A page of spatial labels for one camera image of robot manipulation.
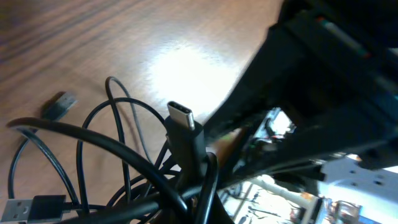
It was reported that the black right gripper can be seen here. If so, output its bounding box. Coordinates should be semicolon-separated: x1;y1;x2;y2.
204;1;397;187

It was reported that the black cable bundle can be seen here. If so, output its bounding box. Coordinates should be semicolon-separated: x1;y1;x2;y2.
0;76;220;224

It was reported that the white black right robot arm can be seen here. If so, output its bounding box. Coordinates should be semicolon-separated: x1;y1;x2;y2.
204;1;397;203

